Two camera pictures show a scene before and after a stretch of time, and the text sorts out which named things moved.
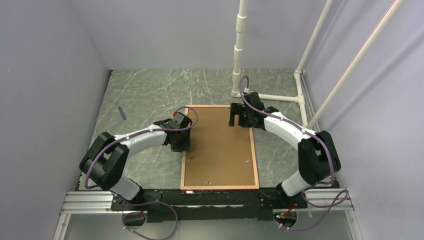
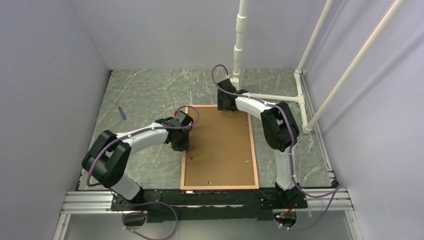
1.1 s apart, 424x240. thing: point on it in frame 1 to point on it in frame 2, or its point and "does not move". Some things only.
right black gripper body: (246, 121) to (222, 105)
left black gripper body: (182, 143) does not move
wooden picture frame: (221, 157) does not move
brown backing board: (220, 155) does not move
